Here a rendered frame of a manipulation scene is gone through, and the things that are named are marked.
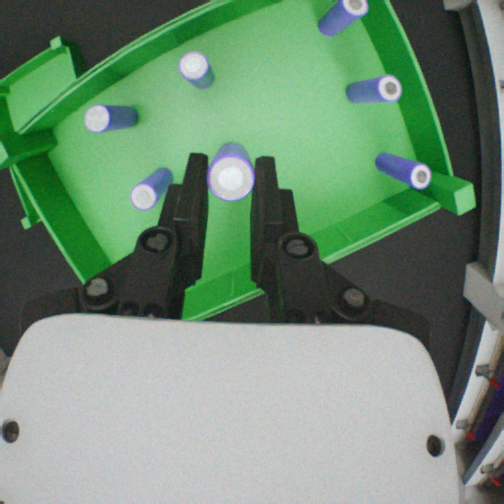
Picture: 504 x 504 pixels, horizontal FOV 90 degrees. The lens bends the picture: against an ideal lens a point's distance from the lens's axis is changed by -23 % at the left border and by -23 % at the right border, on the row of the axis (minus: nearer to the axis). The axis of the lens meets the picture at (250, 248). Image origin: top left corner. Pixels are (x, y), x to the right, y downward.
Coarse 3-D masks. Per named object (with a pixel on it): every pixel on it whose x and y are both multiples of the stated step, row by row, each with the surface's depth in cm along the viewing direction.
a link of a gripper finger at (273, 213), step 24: (264, 168) 11; (264, 192) 10; (288, 192) 12; (264, 216) 10; (288, 216) 11; (264, 240) 10; (264, 264) 10; (264, 288) 10; (336, 288) 9; (360, 288) 9; (336, 312) 8; (360, 312) 8
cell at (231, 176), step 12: (228, 144) 16; (216, 156) 12; (228, 156) 12; (240, 156) 12; (216, 168) 12; (228, 168) 11; (240, 168) 12; (252, 168) 12; (216, 180) 12; (228, 180) 12; (240, 180) 12; (252, 180) 12; (216, 192) 12; (228, 192) 12; (240, 192) 12
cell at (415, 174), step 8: (384, 152) 25; (376, 160) 25; (384, 160) 24; (392, 160) 23; (400, 160) 22; (408, 160) 21; (376, 168) 26; (384, 168) 24; (392, 168) 23; (400, 168) 21; (408, 168) 20; (416, 168) 20; (424, 168) 20; (392, 176) 23; (400, 176) 22; (408, 176) 20; (416, 176) 20; (424, 176) 20; (408, 184) 21; (416, 184) 20; (424, 184) 20
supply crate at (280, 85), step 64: (256, 0) 18; (320, 0) 20; (384, 0) 16; (128, 64) 20; (256, 64) 22; (320, 64) 22; (384, 64) 22; (64, 128) 23; (128, 128) 24; (192, 128) 24; (256, 128) 24; (320, 128) 25; (384, 128) 25; (64, 192) 25; (128, 192) 26; (320, 192) 27; (384, 192) 27; (448, 192) 20; (64, 256) 22; (320, 256) 24; (192, 320) 25
